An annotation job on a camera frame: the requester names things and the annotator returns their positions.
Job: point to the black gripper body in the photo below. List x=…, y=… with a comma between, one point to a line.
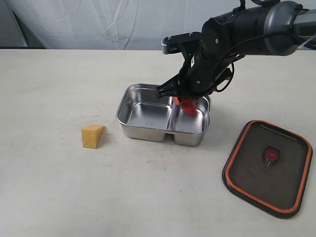
x=199, y=76

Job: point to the red sausage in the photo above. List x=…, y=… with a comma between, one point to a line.
x=186, y=104

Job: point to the dark transparent box lid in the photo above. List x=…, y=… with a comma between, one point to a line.
x=268, y=167

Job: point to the yellow cheese wedge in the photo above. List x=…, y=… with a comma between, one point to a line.
x=91, y=135

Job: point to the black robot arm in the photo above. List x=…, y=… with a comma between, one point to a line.
x=272, y=28

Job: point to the stainless steel lunch box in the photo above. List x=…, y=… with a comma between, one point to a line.
x=143, y=116

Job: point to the white backdrop cloth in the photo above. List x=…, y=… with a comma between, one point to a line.
x=112, y=24

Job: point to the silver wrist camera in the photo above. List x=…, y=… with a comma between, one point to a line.
x=187, y=43

